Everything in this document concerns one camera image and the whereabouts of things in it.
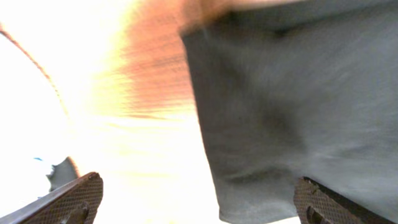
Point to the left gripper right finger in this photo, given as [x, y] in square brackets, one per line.
[317, 204]

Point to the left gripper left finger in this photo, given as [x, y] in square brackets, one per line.
[75, 202]

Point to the black t-shirt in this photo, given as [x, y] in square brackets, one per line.
[301, 89]

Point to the light blue t-shirt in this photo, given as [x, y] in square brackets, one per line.
[33, 125]

